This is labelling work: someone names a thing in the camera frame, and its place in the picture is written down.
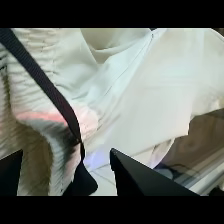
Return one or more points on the white garment with black trim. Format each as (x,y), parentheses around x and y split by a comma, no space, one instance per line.
(133,93)

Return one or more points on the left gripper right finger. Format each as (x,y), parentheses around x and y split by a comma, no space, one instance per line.
(140,181)

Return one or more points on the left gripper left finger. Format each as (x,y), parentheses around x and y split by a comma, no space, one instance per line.
(9,176)

